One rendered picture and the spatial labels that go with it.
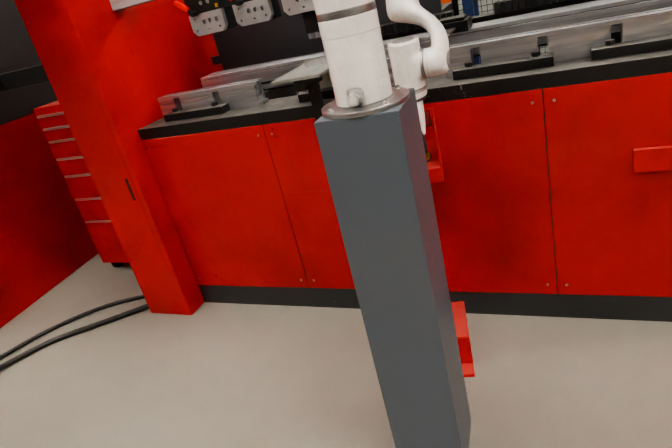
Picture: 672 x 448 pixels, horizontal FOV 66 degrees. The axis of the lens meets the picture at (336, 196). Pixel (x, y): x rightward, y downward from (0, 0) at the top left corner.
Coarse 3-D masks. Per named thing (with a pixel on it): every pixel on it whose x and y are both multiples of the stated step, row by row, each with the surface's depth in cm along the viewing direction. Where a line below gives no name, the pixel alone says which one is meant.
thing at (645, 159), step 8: (640, 152) 148; (648, 152) 148; (656, 152) 147; (664, 152) 146; (640, 160) 149; (648, 160) 148; (656, 160) 148; (664, 160) 147; (640, 168) 150; (648, 168) 149; (656, 168) 149; (664, 168) 148
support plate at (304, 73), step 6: (300, 66) 186; (318, 66) 176; (324, 66) 173; (288, 72) 180; (294, 72) 176; (300, 72) 173; (306, 72) 170; (312, 72) 167; (318, 72) 164; (324, 72) 165; (282, 78) 170; (288, 78) 167; (294, 78) 165; (300, 78) 164; (306, 78) 164
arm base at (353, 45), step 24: (336, 24) 99; (360, 24) 99; (336, 48) 101; (360, 48) 100; (336, 72) 104; (360, 72) 102; (384, 72) 104; (336, 96) 107; (360, 96) 103; (384, 96) 105; (408, 96) 106
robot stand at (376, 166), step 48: (336, 144) 106; (384, 144) 103; (336, 192) 111; (384, 192) 108; (384, 240) 113; (432, 240) 120; (384, 288) 118; (432, 288) 115; (384, 336) 125; (432, 336) 120; (384, 384) 131; (432, 384) 127; (432, 432) 134
